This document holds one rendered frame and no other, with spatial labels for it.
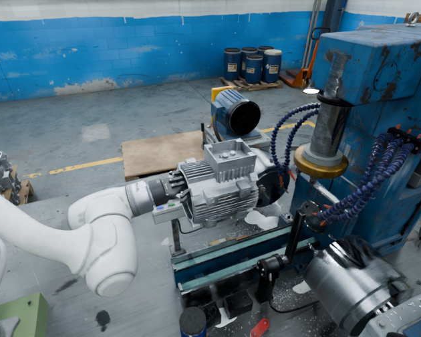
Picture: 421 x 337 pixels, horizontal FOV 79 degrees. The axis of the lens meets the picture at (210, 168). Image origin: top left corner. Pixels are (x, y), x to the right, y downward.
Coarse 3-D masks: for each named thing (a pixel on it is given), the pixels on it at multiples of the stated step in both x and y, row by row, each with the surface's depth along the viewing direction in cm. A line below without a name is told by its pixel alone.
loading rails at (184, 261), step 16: (288, 224) 119; (240, 240) 111; (256, 240) 112; (272, 240) 114; (304, 240) 112; (192, 256) 105; (208, 256) 106; (224, 256) 107; (240, 256) 112; (256, 256) 117; (304, 256) 112; (176, 272) 101; (192, 272) 105; (208, 272) 109; (224, 272) 100; (240, 272) 98; (256, 272) 104; (192, 288) 93; (208, 288) 95; (224, 288) 99; (240, 288) 104; (192, 304) 97
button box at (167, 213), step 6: (180, 204) 109; (156, 210) 106; (162, 210) 105; (168, 210) 105; (174, 210) 106; (180, 210) 107; (156, 216) 104; (162, 216) 105; (168, 216) 106; (174, 216) 106; (180, 216) 107; (156, 222) 104; (162, 222) 105
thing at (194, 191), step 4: (176, 164) 78; (248, 176) 75; (252, 176) 73; (256, 176) 74; (252, 180) 73; (256, 180) 74; (192, 188) 68; (196, 188) 68; (192, 192) 68; (196, 192) 68; (192, 196) 68; (252, 208) 81; (192, 224) 75; (196, 224) 75
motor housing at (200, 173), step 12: (180, 168) 75; (192, 168) 72; (204, 168) 73; (192, 180) 70; (204, 180) 71; (240, 180) 74; (216, 192) 71; (228, 192) 71; (252, 192) 74; (192, 204) 70; (204, 204) 70; (216, 204) 71; (228, 204) 73; (240, 204) 74; (252, 204) 77; (192, 216) 72; (204, 216) 71; (216, 216) 74; (228, 216) 76
